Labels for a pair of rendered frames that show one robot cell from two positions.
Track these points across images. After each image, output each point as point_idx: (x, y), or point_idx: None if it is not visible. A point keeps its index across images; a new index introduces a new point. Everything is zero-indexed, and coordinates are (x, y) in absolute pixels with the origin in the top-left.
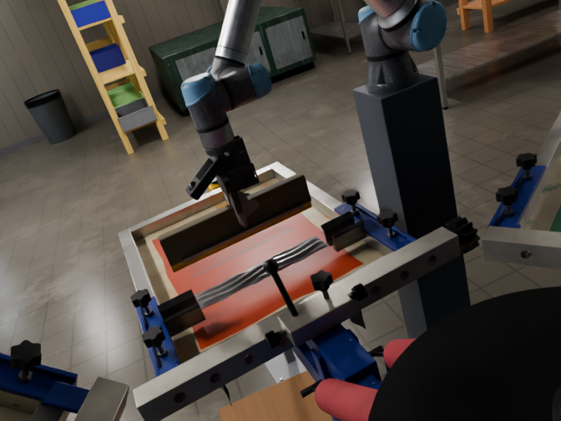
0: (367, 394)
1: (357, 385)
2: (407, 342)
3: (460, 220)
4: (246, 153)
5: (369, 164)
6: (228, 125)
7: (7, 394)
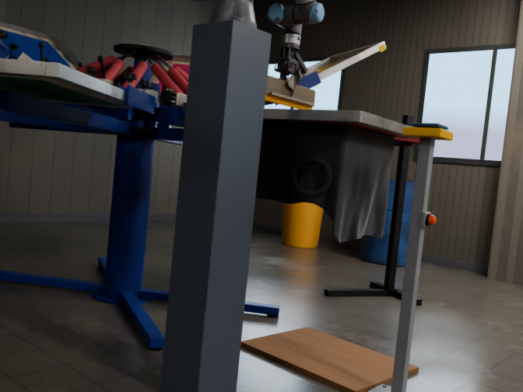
0: (180, 75)
1: (187, 84)
2: (178, 88)
3: (168, 89)
4: (279, 53)
5: (263, 113)
6: (282, 36)
7: None
